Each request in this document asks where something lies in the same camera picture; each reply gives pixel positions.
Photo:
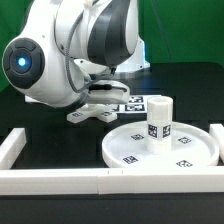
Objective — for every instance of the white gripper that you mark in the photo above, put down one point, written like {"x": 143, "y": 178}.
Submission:
{"x": 106, "y": 92}

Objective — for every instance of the white cross table base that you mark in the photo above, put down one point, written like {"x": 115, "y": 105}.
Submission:
{"x": 102, "y": 112}

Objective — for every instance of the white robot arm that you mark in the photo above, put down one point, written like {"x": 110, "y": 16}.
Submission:
{"x": 69, "y": 49}

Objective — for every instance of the white round table top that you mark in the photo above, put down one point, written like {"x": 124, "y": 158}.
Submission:
{"x": 126, "y": 146}

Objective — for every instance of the white marker sheet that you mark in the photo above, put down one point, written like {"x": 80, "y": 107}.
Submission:
{"x": 136, "y": 104}

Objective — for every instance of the white front fence bar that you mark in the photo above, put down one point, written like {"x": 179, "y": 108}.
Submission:
{"x": 110, "y": 181}

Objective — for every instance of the white fence bar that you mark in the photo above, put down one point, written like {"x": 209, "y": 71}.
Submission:
{"x": 217, "y": 132}
{"x": 110, "y": 181}
{"x": 12, "y": 147}

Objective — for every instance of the white right fence bar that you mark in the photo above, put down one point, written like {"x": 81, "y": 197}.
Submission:
{"x": 217, "y": 132}

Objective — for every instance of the white left fence bar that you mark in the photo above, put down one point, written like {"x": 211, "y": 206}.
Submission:
{"x": 12, "y": 147}

